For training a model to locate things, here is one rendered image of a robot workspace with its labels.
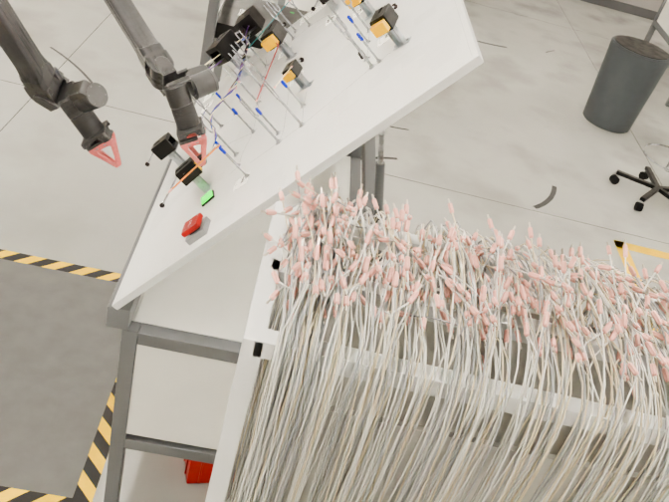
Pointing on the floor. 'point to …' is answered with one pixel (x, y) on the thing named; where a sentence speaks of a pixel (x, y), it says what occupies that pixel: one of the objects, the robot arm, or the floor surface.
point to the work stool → (645, 181)
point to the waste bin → (624, 83)
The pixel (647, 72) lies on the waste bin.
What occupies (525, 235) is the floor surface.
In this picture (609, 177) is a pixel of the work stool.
